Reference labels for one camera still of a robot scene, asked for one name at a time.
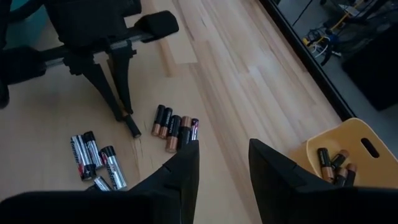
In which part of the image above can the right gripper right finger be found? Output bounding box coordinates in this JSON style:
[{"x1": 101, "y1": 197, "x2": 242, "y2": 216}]
[{"x1": 249, "y1": 139, "x2": 333, "y2": 224}]

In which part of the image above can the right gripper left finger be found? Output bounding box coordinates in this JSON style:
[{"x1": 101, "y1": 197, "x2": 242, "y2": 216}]
[{"x1": 132, "y1": 140, "x2": 200, "y2": 224}]

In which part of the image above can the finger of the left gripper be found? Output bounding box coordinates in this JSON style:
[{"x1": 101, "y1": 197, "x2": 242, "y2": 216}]
[
  {"x1": 107, "y1": 54, "x2": 134, "y2": 115},
  {"x1": 67, "y1": 58, "x2": 124, "y2": 122}
]

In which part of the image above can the dark purple battery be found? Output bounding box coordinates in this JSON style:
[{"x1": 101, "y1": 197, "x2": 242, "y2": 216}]
[{"x1": 190, "y1": 118, "x2": 200, "y2": 142}]

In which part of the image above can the silver Energizer battery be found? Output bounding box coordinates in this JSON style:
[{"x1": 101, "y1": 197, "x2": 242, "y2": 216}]
[
  {"x1": 93, "y1": 175, "x2": 113, "y2": 192},
  {"x1": 70, "y1": 134, "x2": 98, "y2": 182},
  {"x1": 82, "y1": 130, "x2": 104, "y2": 170},
  {"x1": 98, "y1": 145, "x2": 128, "y2": 191}
]

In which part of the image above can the teal plastic basket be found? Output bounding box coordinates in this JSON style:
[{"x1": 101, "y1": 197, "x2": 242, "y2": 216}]
[{"x1": 5, "y1": 0, "x2": 50, "y2": 49}]

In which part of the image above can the yellow plastic basket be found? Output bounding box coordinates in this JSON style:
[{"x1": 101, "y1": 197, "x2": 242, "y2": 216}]
[{"x1": 289, "y1": 117, "x2": 398, "y2": 189}]

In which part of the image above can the black aluminium table frame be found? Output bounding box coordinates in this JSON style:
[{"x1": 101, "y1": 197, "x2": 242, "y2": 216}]
[{"x1": 257, "y1": 0, "x2": 357, "y2": 122}]

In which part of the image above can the white coiled cable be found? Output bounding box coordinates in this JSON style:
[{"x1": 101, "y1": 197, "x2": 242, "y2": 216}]
[{"x1": 312, "y1": 42, "x2": 331, "y2": 59}]

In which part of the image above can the long thin black cable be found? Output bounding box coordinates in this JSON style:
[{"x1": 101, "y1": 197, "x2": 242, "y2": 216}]
[{"x1": 291, "y1": 0, "x2": 313, "y2": 28}]

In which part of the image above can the yellow cable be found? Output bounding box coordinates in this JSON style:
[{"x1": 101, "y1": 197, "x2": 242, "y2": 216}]
[{"x1": 303, "y1": 0, "x2": 366, "y2": 47}]

